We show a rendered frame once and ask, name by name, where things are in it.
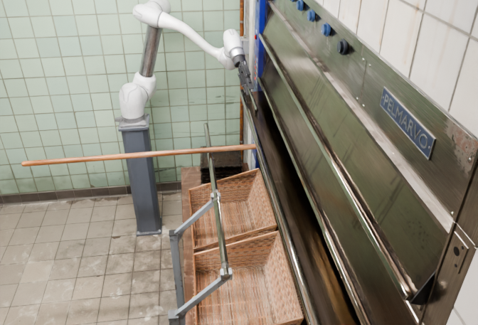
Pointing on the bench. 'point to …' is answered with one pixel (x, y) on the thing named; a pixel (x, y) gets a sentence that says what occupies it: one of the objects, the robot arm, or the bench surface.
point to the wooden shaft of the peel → (137, 155)
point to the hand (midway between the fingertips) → (248, 87)
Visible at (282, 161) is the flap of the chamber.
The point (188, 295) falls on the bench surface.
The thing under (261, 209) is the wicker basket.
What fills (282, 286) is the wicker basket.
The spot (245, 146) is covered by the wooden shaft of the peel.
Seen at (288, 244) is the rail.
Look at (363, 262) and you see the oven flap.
